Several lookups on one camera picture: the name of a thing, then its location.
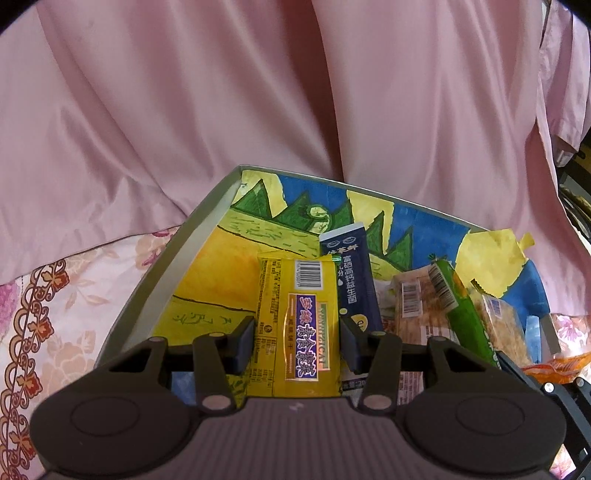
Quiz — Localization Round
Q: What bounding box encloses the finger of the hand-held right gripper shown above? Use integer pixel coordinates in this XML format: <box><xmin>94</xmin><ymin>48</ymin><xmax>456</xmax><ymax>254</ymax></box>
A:
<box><xmin>498</xmin><ymin>352</ymin><xmax>573</xmax><ymax>416</ymax></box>

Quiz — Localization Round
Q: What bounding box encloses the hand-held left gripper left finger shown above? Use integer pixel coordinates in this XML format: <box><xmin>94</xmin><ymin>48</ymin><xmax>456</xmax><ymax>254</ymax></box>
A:
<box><xmin>95</xmin><ymin>317</ymin><xmax>257</xmax><ymax>415</ymax></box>

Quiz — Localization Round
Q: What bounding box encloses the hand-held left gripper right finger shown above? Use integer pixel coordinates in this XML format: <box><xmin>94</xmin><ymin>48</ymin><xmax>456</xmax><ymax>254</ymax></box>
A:
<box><xmin>339</xmin><ymin>314</ymin><xmax>503</xmax><ymax>416</ymax></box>

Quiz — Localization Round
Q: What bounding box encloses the orange snack packet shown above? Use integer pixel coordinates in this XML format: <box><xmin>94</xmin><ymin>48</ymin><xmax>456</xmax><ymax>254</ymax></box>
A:
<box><xmin>521</xmin><ymin>362</ymin><xmax>591</xmax><ymax>386</ymax></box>

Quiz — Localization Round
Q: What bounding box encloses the yellow packet with purple label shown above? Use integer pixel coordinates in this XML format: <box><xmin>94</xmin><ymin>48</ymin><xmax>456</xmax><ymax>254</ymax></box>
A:
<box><xmin>256</xmin><ymin>256</ymin><xmax>342</xmax><ymax>398</ymax></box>

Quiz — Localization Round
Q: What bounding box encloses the clear puffed rice bar packet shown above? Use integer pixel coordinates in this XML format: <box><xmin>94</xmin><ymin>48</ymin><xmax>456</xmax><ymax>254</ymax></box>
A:
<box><xmin>471</xmin><ymin>281</ymin><xmax>534</xmax><ymax>365</ymax></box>

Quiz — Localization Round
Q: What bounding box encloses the blue and white sachet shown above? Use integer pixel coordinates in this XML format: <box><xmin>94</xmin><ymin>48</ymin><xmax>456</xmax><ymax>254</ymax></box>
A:
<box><xmin>318</xmin><ymin>222</ymin><xmax>426</xmax><ymax>395</ymax></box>

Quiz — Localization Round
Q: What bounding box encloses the green sausage stick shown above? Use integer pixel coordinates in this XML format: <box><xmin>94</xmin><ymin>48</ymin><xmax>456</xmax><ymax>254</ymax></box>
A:
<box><xmin>427</xmin><ymin>258</ymin><xmax>502</xmax><ymax>370</ymax></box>

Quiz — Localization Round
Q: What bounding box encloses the colourful painted cardboard box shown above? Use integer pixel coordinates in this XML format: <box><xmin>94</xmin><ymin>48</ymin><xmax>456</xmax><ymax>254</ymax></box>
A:
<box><xmin>95</xmin><ymin>164</ymin><xmax>561</xmax><ymax>370</ymax></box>

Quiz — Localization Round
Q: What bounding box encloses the beige cracker packet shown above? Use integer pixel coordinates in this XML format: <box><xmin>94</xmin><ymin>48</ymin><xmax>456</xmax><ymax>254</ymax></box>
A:
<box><xmin>390</xmin><ymin>270</ymin><xmax>462</xmax><ymax>344</ymax></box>

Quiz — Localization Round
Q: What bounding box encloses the floral pink blanket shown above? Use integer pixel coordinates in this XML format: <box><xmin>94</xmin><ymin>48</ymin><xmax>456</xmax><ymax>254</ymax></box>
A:
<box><xmin>0</xmin><ymin>226</ymin><xmax>591</xmax><ymax>480</ymax></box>

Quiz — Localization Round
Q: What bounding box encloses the black cabinet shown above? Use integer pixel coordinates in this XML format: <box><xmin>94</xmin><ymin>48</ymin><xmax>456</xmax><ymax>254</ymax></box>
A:
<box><xmin>556</xmin><ymin>141</ymin><xmax>591</xmax><ymax>252</ymax></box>

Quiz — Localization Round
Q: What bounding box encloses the large pink satin cloth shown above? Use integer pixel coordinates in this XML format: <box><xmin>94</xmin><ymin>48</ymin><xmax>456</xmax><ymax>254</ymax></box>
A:
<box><xmin>0</xmin><ymin>0</ymin><xmax>591</xmax><ymax>315</ymax></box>

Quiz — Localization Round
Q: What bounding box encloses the pink hanging curtain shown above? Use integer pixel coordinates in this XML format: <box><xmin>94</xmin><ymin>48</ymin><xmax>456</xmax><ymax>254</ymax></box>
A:
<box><xmin>536</xmin><ymin>0</ymin><xmax>591</xmax><ymax>168</ymax></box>

